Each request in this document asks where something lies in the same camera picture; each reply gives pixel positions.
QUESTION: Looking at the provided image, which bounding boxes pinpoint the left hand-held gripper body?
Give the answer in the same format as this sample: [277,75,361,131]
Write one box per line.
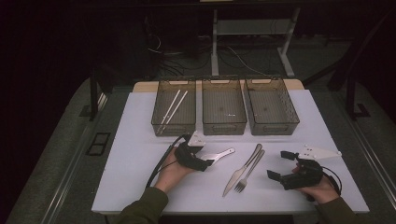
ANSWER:
[174,130,209,172]

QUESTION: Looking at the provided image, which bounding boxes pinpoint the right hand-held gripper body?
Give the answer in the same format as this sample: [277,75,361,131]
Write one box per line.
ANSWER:
[279,144,343,190]

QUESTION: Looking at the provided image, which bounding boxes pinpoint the steel fork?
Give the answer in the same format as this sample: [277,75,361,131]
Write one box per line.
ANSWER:
[233,149,266,194]

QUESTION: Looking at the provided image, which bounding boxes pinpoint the steel table knife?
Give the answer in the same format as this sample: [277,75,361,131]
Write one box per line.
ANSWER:
[221,143,263,198]

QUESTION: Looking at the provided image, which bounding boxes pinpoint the smoky clear plastic bin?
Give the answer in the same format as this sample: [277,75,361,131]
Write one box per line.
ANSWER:
[150,78,197,137]
[245,77,301,136]
[201,77,248,136]

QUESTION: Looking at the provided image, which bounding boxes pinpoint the white chopstick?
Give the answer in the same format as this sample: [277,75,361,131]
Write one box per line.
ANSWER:
[160,90,189,135]
[157,89,182,135]

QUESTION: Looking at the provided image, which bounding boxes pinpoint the person's right hand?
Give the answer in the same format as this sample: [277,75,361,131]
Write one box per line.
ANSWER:
[300,178,340,204]

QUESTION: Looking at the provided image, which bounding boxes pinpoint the person's left hand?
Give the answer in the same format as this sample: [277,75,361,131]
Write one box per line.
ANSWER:
[154,148,194,194]

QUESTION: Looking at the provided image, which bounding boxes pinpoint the black metal stand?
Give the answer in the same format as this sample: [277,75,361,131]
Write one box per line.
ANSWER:
[345,74,372,121]

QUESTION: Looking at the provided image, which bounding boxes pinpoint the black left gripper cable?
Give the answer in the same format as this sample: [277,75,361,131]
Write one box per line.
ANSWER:
[145,133,191,189]

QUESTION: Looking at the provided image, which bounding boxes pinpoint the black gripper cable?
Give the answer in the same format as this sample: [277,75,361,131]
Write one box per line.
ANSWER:
[145,133,191,189]
[321,166,344,196]

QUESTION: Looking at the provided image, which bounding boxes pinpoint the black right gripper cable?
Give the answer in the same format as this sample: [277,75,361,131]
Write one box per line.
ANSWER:
[321,166,344,196]

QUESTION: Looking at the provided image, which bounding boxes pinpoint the tangle of black floor cables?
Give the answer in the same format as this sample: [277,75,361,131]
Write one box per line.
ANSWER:
[145,31,213,78]

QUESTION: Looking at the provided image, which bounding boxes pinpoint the white floor cable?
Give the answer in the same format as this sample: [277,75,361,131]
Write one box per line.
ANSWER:
[226,46,269,77]

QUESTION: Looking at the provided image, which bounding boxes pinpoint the white metal desk frame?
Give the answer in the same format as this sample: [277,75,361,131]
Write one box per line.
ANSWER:
[210,7,302,78]

